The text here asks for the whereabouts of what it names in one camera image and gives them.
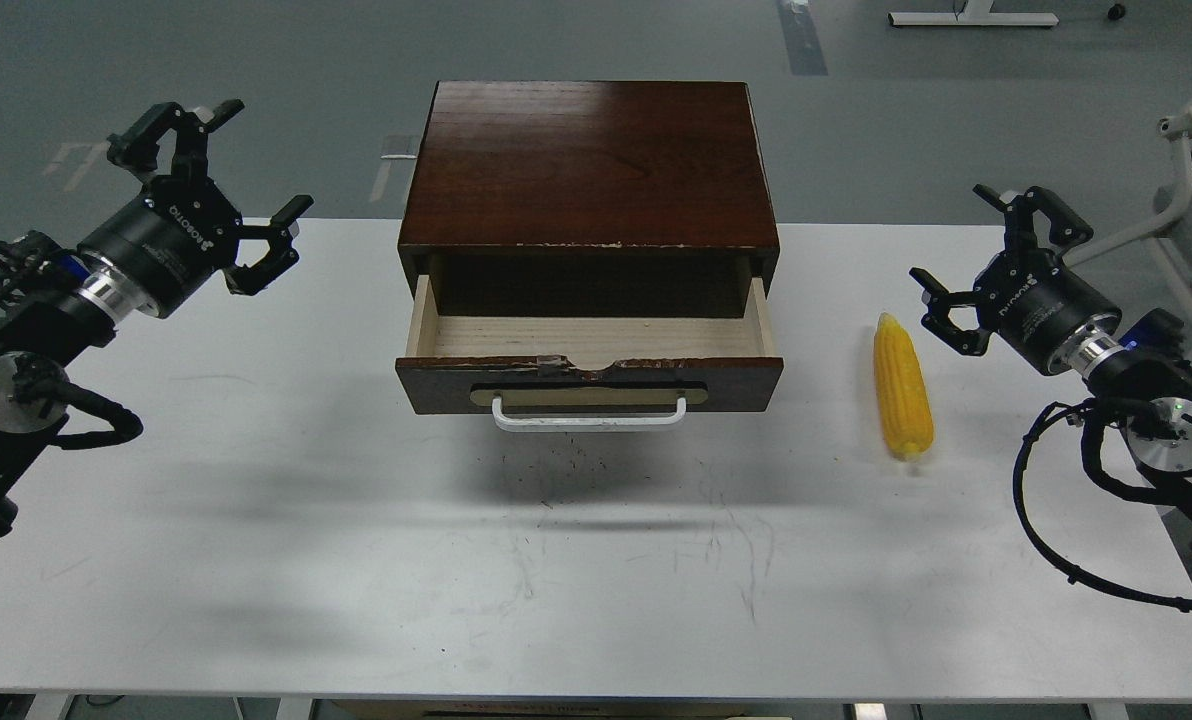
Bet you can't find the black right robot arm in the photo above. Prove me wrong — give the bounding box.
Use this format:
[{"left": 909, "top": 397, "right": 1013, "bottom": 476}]
[{"left": 909, "top": 184, "right": 1192, "bottom": 612}]

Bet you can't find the wooden drawer with white handle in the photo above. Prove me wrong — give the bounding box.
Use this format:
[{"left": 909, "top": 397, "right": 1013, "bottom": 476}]
[{"left": 395, "top": 275, "right": 786, "bottom": 423}]

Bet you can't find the white table base background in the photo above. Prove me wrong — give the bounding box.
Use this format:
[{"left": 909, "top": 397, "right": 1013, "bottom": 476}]
[{"left": 887, "top": 1, "right": 1058, "bottom": 29}]

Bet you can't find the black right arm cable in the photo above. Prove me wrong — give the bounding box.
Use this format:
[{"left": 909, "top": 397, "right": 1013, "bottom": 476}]
[{"left": 1013, "top": 398, "right": 1192, "bottom": 616}]

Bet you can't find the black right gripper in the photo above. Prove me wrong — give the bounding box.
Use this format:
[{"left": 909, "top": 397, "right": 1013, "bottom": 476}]
[{"left": 909, "top": 184, "right": 1122, "bottom": 375}]

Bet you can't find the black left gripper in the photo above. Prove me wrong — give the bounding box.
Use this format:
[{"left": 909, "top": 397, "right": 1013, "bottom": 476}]
[{"left": 77, "top": 99, "right": 313, "bottom": 319}]

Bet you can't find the dark wooden cabinet box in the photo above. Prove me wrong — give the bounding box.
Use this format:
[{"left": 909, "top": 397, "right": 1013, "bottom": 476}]
[{"left": 398, "top": 79, "right": 780, "bottom": 286}]

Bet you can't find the yellow corn cob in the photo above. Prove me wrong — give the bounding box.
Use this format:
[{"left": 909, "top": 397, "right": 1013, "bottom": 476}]
[{"left": 873, "top": 314, "right": 936, "bottom": 460}]

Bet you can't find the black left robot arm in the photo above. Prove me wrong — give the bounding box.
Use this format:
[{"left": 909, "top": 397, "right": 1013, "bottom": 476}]
[{"left": 0, "top": 99, "right": 313, "bottom": 539}]

